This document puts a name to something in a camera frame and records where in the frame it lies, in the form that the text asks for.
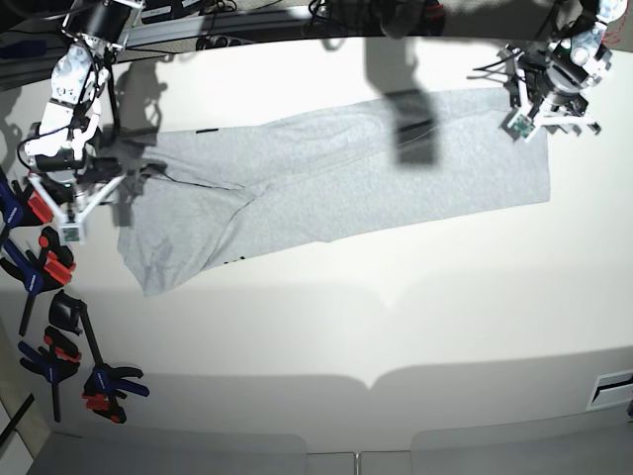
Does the black camera mount top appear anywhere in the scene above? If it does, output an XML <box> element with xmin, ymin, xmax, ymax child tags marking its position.
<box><xmin>302</xmin><ymin>0</ymin><xmax>446</xmax><ymax>40</ymax></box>

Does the grey T-shirt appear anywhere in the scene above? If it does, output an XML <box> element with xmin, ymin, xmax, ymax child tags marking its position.
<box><xmin>115</xmin><ymin>89</ymin><xmax>550</xmax><ymax>296</ymax></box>

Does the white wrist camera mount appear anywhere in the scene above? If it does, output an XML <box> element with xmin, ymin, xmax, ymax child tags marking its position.
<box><xmin>499</xmin><ymin>44</ymin><xmax>601</xmax><ymax>142</ymax></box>
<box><xmin>27</xmin><ymin>170</ymin><xmax>124</xmax><ymax>244</ymax></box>

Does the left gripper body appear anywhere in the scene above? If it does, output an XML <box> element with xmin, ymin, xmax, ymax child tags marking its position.
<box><xmin>513</xmin><ymin>52</ymin><xmax>593</xmax><ymax>134</ymax></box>

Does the long black bar clamp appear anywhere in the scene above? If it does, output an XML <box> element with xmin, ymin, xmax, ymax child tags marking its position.
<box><xmin>48</xmin><ymin>290</ymin><xmax>149</xmax><ymax>425</ymax></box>

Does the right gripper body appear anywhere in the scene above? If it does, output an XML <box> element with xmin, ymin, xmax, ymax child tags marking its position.
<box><xmin>29</xmin><ymin>152</ymin><xmax>153</xmax><ymax>213</ymax></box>

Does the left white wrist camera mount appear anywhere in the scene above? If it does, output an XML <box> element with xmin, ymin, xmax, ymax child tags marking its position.
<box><xmin>499</xmin><ymin>44</ymin><xmax>601</xmax><ymax>142</ymax></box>

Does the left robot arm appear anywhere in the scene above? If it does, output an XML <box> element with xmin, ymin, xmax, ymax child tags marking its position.
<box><xmin>503</xmin><ymin>1</ymin><xmax>627</xmax><ymax>142</ymax></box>

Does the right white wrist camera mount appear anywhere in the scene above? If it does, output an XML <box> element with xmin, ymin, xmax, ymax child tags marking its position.
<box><xmin>27</xmin><ymin>170</ymin><xmax>124</xmax><ymax>244</ymax></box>

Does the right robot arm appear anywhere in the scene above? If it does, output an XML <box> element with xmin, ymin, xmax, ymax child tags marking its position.
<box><xmin>6</xmin><ymin>1</ymin><xmax>145</xmax><ymax>221</ymax></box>

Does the blue red bar clamp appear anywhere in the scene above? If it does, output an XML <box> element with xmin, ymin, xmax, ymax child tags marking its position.
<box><xmin>18</xmin><ymin>326</ymin><xmax>82</xmax><ymax>423</ymax></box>
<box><xmin>1</xmin><ymin>171</ymin><xmax>53</xmax><ymax>241</ymax></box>
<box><xmin>1</xmin><ymin>226</ymin><xmax>76</xmax><ymax>336</ymax></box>

